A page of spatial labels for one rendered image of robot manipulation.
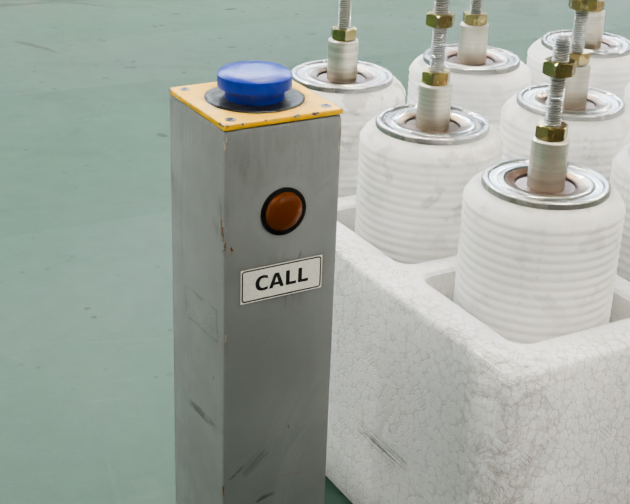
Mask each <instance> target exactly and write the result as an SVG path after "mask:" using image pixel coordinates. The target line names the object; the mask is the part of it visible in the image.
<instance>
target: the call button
mask: <svg viewBox="0 0 630 504"><path fill-rule="evenodd" d="M292 79H293V74H292V72H291V71H290V70H289V69H288V68H287V67H285V66H283V65H281V64H277V63H273V62H267V61H238V62H232V63H229V64H226V65H224V66H223V67H221V68H220V69H219V70H218V71H217V86H218V87H219V88H220V89H221V90H223V91H225V98H226V99H227V100H228V101H230V102H233V103H236V104H241V105H249V106H263V105H271V104H276V103H279V102H281V101H282V100H283V99H284V97H285V92H287V91H289V90H290V89H291V88H292Z"/></svg>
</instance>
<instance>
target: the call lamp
mask: <svg viewBox="0 0 630 504"><path fill-rule="evenodd" d="M302 211H303V204H302V201H301V199H300V198H299V196H298V195H296V194H295V193H292V192H284V193H281V194H279V195H277V196H276V197H274V198H273V199H272V200H271V202H270V203H269V205H268V207H267V210H266V222H267V224H268V226H269V227H270V228H271V229H273V230H275V231H279V232H281V231H286V230H289V229H291V228H292V227H294V226H295V225H296V224H297V222H298V221H299V220H300V218H301V215H302Z"/></svg>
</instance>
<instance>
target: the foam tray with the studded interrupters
mask: <svg viewBox="0 0 630 504"><path fill-rule="evenodd" d="M356 198H357V195H351V196H346V197H340V198H338V208H337V231H336V253H335V275H334V297H333V319H332V341H331V363H330V385H329V408H328V430H327V452H326V474H325V475H326V476H327V477H328V479H329V480H330V481H331V482H332V483H333V484H334V485H335V486H336V487H337V488H338V489H339V490H340V491H341V492H342V493H343V494H344V495H345V496H346V497H347V498H348V499H349V500H350V501H351V502H352V503H353V504H630V282H629V281H627V280H626V279H624V278H622V277H620V276H619V275H617V274H616V277H615V285H614V293H613V300H612V308H611V311H610V319H609V324H605V325H601V326H597V327H594V328H590V329H586V330H582V331H579V332H575V333H571V334H568V335H564V336H560V337H556V338H553V339H549V340H545V341H542V342H538V343H534V344H517V343H513V342H510V341H508V340H506V339H505V338H503V337H502V336H500V335H499V334H497V333H496V332H495V331H493V330H492V329H490V328H489V327H488V326H486V325H485V324H483V323H482V322H480V321H479V320H478V319H476V318H475V317H473V316H472V315H471V314H469V313H468V312H466V311H465V310H463V309H462V308H461V307H459V306H458V305H456V304H455V303H454V302H453V301H454V300H453V296H454V287H455V277H456V268H457V267H456V262H457V255H455V256H450V257H446V258H441V259H437V260H432V261H428V262H423V263H419V264H403V263H399V262H396V261H394V260H392V259H391V258H390V257H388V256H387V255H385V254H384V253H383V252H381V251H380V250H378V249H377V248H375V247H374V246H373V245H371V244H370V243H368V242H367V241H366V240H364V239H363V238H361V237H360V236H358V235H357V234H356V233H355V220H356V218H355V214H356V204H357V203H356Z"/></svg>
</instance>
